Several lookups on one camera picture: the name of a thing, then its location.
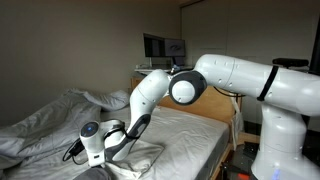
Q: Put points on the white cloth with green print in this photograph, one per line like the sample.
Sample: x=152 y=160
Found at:
x=146 y=156

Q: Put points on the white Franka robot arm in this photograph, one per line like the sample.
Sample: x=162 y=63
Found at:
x=260 y=80

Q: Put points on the small black monitor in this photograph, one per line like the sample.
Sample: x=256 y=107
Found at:
x=175 y=46

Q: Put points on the white pillow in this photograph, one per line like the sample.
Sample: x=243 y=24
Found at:
x=113 y=100

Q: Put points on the white plastic bag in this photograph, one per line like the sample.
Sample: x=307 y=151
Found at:
x=237 y=125

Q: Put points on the black side table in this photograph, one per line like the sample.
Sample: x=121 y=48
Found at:
x=243 y=156

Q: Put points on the white crumpled duvet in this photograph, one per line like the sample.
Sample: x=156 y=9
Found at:
x=40 y=130

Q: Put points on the black mounted device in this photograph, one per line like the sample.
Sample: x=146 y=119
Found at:
x=290 y=62

